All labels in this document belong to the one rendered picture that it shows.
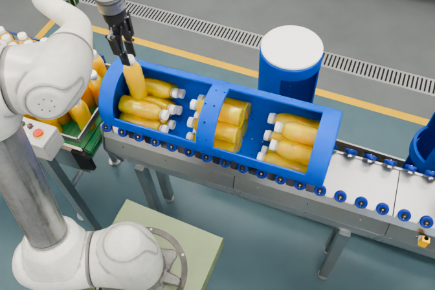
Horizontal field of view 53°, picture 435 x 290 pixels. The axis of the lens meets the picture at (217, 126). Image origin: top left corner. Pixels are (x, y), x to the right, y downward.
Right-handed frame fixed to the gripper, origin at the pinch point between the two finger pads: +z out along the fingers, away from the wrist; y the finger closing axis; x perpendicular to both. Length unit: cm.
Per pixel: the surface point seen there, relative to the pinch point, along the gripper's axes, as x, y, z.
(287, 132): -60, -3, 18
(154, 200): 5, -10, 104
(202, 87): -20.6, 13.8, 26.6
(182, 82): -11.7, 13.7, 27.0
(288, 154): -62, -8, 23
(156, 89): -6.0, 2.9, 21.2
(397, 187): -103, 3, 42
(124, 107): 2.8, -7.8, 22.6
